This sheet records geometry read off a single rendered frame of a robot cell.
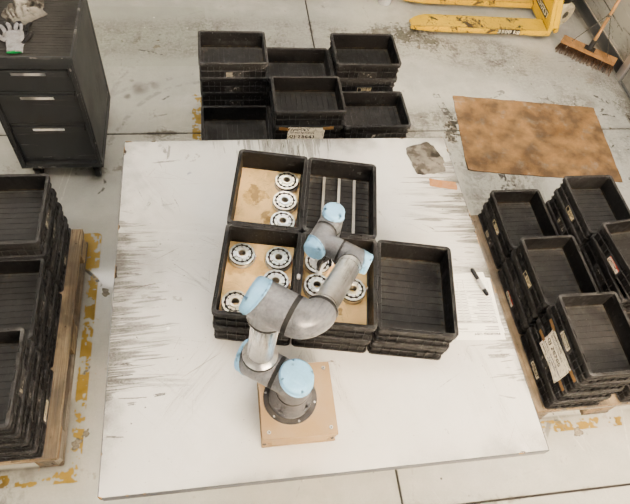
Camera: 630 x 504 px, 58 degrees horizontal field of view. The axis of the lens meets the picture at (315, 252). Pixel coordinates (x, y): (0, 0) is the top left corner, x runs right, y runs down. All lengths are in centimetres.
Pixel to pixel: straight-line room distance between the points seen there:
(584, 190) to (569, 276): 65
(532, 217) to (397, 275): 139
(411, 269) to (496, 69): 280
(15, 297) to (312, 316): 172
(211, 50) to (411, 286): 207
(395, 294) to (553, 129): 258
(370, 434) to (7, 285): 175
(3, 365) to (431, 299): 172
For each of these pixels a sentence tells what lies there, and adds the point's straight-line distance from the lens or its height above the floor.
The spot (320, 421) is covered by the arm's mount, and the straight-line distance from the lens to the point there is 207.
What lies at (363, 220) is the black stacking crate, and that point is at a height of 83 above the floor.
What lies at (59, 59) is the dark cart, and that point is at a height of 89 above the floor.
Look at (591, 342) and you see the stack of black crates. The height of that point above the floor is 49.
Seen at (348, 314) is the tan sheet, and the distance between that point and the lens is 221.
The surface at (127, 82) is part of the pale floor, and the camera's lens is 431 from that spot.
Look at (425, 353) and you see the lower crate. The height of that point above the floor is 76.
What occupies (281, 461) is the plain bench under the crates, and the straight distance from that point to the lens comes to 212.
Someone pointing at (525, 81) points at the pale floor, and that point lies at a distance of 490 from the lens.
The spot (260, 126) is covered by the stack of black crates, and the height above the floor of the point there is 27.
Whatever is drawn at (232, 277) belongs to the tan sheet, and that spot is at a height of 83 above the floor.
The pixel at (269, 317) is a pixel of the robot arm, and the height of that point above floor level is 142.
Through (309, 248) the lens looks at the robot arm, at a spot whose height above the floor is 125.
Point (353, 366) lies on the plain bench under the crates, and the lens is 226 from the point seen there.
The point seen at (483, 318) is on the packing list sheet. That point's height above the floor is 70.
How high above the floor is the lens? 276
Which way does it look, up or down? 56 degrees down
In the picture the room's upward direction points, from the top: 11 degrees clockwise
